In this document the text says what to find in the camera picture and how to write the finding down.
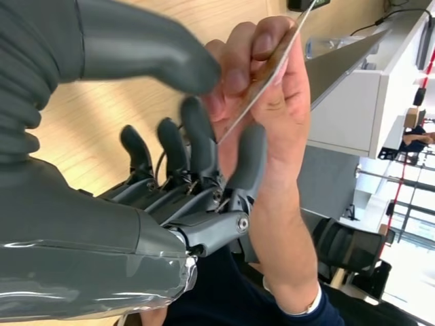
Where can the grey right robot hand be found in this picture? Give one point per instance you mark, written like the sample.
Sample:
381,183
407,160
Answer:
84,252

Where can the background person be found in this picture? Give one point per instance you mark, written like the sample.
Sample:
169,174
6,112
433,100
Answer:
412,137

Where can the white cabinet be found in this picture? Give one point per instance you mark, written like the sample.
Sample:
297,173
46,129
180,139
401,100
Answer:
347,112

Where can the clear plastic holder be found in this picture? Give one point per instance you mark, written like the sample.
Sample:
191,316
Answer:
333,45

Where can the black desk device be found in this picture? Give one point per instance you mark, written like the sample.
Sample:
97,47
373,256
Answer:
306,4

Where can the light wooden desk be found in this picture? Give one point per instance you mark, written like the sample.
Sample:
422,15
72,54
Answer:
102,112

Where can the black office chair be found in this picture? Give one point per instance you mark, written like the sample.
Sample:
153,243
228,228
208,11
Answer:
350,247

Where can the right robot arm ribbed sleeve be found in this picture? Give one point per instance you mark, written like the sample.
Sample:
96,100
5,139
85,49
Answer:
23,67

